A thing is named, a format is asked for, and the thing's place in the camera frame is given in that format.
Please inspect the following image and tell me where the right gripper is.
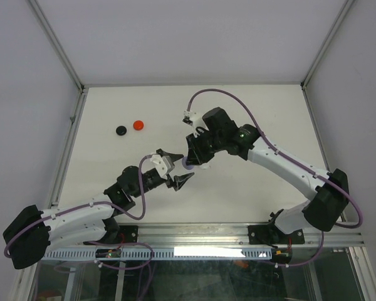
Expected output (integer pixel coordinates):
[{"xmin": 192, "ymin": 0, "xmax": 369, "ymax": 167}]
[{"xmin": 186, "ymin": 129, "xmax": 224, "ymax": 166}]

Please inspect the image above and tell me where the purple earbud case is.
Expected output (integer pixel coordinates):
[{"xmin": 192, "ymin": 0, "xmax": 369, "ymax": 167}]
[{"xmin": 182, "ymin": 156, "xmax": 194, "ymax": 170}]

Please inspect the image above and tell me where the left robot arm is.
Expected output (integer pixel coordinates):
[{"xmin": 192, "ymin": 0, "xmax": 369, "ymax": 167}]
[{"xmin": 3, "ymin": 149, "xmax": 194, "ymax": 270}]

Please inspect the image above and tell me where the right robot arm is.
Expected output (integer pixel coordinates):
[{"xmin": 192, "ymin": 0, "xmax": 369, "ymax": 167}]
[{"xmin": 183, "ymin": 107, "xmax": 348, "ymax": 247}]

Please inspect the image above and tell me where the red earbud case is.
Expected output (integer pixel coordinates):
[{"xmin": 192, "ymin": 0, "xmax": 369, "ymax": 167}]
[{"xmin": 133, "ymin": 120, "xmax": 145, "ymax": 131}]

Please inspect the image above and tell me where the black earbud case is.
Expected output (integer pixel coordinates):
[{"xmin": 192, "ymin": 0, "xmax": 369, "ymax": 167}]
[{"xmin": 115, "ymin": 125, "xmax": 127, "ymax": 136}]

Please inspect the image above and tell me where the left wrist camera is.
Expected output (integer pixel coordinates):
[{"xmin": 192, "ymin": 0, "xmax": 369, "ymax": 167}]
[{"xmin": 150, "ymin": 154, "xmax": 175, "ymax": 179}]

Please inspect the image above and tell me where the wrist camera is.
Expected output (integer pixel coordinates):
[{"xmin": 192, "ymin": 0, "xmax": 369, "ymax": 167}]
[
  {"xmin": 150, "ymin": 154, "xmax": 175, "ymax": 179},
  {"xmin": 182, "ymin": 110, "xmax": 207, "ymax": 136}
]

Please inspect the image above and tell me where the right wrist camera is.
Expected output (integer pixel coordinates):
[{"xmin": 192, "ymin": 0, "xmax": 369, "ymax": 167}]
[{"xmin": 182, "ymin": 110, "xmax": 207, "ymax": 136}]

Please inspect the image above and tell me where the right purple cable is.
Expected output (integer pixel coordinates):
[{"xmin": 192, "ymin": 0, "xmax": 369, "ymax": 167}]
[{"xmin": 186, "ymin": 88, "xmax": 363, "ymax": 269}]

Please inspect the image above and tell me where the purple cable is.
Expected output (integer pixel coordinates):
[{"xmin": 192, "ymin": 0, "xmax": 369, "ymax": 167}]
[
  {"xmin": 3, "ymin": 154, "xmax": 156, "ymax": 301},
  {"xmin": 186, "ymin": 88, "xmax": 363, "ymax": 269}
]

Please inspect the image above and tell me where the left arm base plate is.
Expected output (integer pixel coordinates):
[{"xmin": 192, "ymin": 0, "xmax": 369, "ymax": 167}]
[{"xmin": 84, "ymin": 224, "xmax": 138, "ymax": 246}]

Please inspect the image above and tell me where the slotted cable duct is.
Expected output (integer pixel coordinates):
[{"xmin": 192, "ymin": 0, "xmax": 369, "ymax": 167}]
[{"xmin": 43, "ymin": 246, "xmax": 272, "ymax": 261}]

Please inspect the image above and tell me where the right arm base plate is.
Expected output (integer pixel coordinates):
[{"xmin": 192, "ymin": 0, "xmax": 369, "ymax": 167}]
[{"xmin": 248, "ymin": 224, "xmax": 305, "ymax": 248}]

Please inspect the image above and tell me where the aluminium mounting rail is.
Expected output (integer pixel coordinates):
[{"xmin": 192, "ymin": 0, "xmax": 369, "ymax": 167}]
[{"xmin": 90, "ymin": 221, "xmax": 363, "ymax": 250}]

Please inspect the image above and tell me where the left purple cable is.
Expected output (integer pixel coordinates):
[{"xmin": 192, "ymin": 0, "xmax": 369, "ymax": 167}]
[{"xmin": 3, "ymin": 154, "xmax": 156, "ymax": 301}]

